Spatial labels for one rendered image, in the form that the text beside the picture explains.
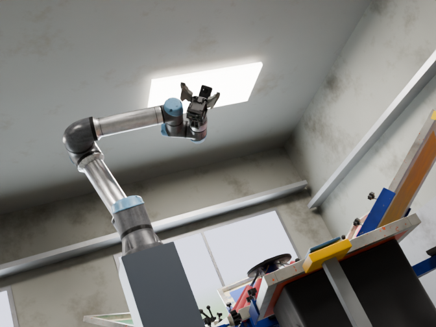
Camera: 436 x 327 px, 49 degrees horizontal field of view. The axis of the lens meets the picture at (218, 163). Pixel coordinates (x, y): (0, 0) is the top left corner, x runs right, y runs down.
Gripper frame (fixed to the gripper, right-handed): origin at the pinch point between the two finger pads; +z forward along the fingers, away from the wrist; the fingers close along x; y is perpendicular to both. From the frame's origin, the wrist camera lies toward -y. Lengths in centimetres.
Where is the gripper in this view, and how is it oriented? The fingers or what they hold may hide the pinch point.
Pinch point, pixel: (200, 85)
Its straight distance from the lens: 180.7
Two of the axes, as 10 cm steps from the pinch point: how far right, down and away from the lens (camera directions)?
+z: 0.5, -4.5, -8.9
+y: -2.8, 8.5, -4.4
